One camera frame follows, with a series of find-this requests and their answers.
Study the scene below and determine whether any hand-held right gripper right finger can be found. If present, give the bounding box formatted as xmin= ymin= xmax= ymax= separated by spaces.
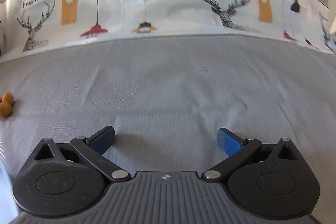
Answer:
xmin=201 ymin=128 xmax=300 ymax=183

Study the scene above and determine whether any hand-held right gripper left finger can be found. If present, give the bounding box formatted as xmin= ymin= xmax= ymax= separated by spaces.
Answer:
xmin=34 ymin=126 xmax=132 ymax=183

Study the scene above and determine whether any tan round longan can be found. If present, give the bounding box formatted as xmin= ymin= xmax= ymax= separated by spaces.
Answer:
xmin=0 ymin=102 xmax=13 ymax=118
xmin=3 ymin=92 xmax=15 ymax=105

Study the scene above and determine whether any grey printed bed sheet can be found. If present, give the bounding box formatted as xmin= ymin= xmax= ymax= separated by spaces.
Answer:
xmin=0 ymin=0 xmax=336 ymax=224

